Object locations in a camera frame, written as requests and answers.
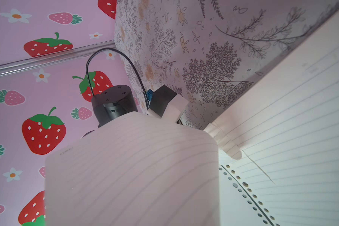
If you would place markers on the white spiral notebook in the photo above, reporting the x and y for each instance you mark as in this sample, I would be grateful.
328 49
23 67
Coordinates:
279 142

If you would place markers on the torn lined paper page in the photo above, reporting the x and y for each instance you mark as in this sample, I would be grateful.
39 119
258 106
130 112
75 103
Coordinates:
135 171

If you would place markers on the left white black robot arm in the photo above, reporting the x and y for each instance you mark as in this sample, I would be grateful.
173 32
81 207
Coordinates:
116 101

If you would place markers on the left aluminium corner post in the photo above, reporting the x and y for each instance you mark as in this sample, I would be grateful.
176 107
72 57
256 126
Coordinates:
51 59

